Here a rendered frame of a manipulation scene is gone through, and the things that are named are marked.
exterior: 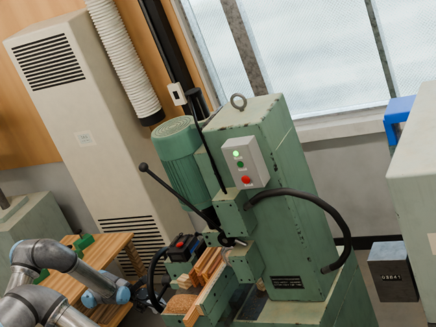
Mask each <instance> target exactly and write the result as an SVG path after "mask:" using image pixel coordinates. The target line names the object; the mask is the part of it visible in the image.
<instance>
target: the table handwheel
mask: <svg viewBox="0 0 436 327"><path fill-rule="evenodd" d="M167 250H168V249H167V247H163V248H161V249H160V250H158V251H157V252H156V253H155V255H154V256H153V257H152V260H151V262H150V263H149V268H148V271H147V292H148V296H149V299H150V302H151V304H152V306H153V307H154V309H155V310H156V311H157V312H158V313H160V314H161V313H162V312H163V310H164V309H165V308H163V307H162V306H161V305H160V303H159V301H160V299H161V298H162V296H163V294H164V293H165V291H166V290H167V288H171V286H170V283H171V281H172V279H171V277H170V275H169V273H168V272H167V269H166V268H165V270H166V274H164V275H163V276H162V279H161V283H162V285H163V288H162V290H161V292H160V294H159V295H158V297H157V298H156V295H155V292H154V282H153V280H154V270H155V268H156V264H157V263H158V260H159V259H160V258H161V257H162V256H164V261H165V260H166V259H167V254H166V251H167Z"/></svg>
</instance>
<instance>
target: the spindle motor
mask: <svg viewBox="0 0 436 327"><path fill-rule="evenodd" d="M193 120H194V118H193V116H192V115H183V116H180V117H176V118H173V119H170V120H168V121H166V122H164V123H162V124H161V125H159V126H158V127H156V128H155V129H154V130H153V131H152V133H151V140H152V143H153V145H154V147H155V149H156V152H157V153H158V156H159V158H160V160H161V163H162V165H163V167H164V169H165V172H166V173H167V176H168V178H169V181H170V183H171V185H172V187H173V189H174V190H175V191H176V192H177V193H178V194H180V195H181V196H182V197H184V198H185V199H186V200H187V201H188V202H189V203H191V204H192V205H193V206H194V207H196V209H198V210H203V209H205V208H208V207H210V206H212V205H213V204H212V198H211V196H210V193H209V191H208V188H207V187H206V184H205V182H204V179H203V177H202V175H201V173H200V170H199V167H198V165H197V163H196V161H195V158H194V155H193V154H194V153H195V152H196V150H197V149H198V148H199V147H200V146H201V145H202V144H203V142H202V140H201V137H200V135H199V132H198V130H197V128H194V129H191V127H190V123H191V122H192V121H193ZM178 201H179V203H180V205H181V207H182V209H183V210H185V211H187V212H194V211H193V210H192V209H191V208H189V207H188V206H187V205H185V204H184V203H183V202H182V201H181V200H180V199H178Z"/></svg>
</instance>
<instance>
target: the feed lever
mask: <svg viewBox="0 0 436 327"><path fill-rule="evenodd" d="M138 168H139V170H140V171H141V172H143V173H144V172H147V173H148V174H149V175H151V176H152V177H153V178H154V179H155V180H156V181H158V182H159V183H160V184H161V185H162V186H163V187H165V188H166V189H167V190H169V191H170V192H171V193H172V194H173V195H174V196H176V197H177V198H178V199H180V200H181V201H182V202H183V203H184V204H185V205H187V206H188V207H189V208H191V209H192V210H193V211H194V212H195V213H196V214H198V215H199V216H200V217H202V218H203V219H204V220H205V221H206V222H207V223H209V224H210V225H211V226H213V227H214V228H215V229H216V230H217V231H218V232H220V234H219V235H218V236H217V240H218V242H219V243H220V244H221V245H222V246H224V247H231V246H232V245H233V244H234V242H235V243H238V244H240V245H242V246H244V247H246V246H248V243H246V242H244V241H242V240H240V239H238V238H237V237H226V235H225V232H224V230H223V229H221V228H220V227H218V226H217V225H216V224H215V223H214V222H213V221H211V220H210V219H209V218H207V217H206V216H205V215H204V214H203V213H202V212H200V211H199V210H198V209H196V207H194V206H193V205H192V204H191V203H189V202H188V201H187V200H186V199H185V198H184V197H182V196H181V195H180V194H178V193H177V192H176V191H175V190H174V189H173V188H171V187H170V186H169V185H167V184H166V183H165V182H164V181H163V180H162V179H161V178H159V177H158V176H156V175H155V174H154V173H153V172H152V171H151V170H149V166H148V164H147V163H145V162H142V163H140V164H139V167H138Z"/></svg>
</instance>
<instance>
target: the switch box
mask: <svg viewBox="0 0 436 327"><path fill-rule="evenodd" d="M221 150H222V152H223V155H224V158H225V160H226V162H227V165H228V168H229V170H230V172H231V175H232V178H233V179H234V182H235V185H236V188H237V189H238V190H239V189H253V188H264V187H265V186H266V184H267V183H268V181H269V179H270V178H271V177H270V174H269V172H268V169H267V166H266V164H265V161H264V159H263V156H262V153H261V151H260V148H259V145H258V142H257V140H256V137H255V135H253V136H244V137H239V138H230V139H227V141H226V142H225V143H224V144H223V146H222V147H221ZM234 151H238V152H239V156H242V158H243V159H237V160H235V159H234V157H237V156H234V154H233V152H234ZM238 161H242V162H243V163H244V166H243V167H238V166H237V162H238ZM240 168H247V170H245V171H239V169H240ZM244 175H246V176H248V177H249V178H250V183H249V184H253V186H245V184H244V183H243V182H242V181H241V177H242V176H244Z"/></svg>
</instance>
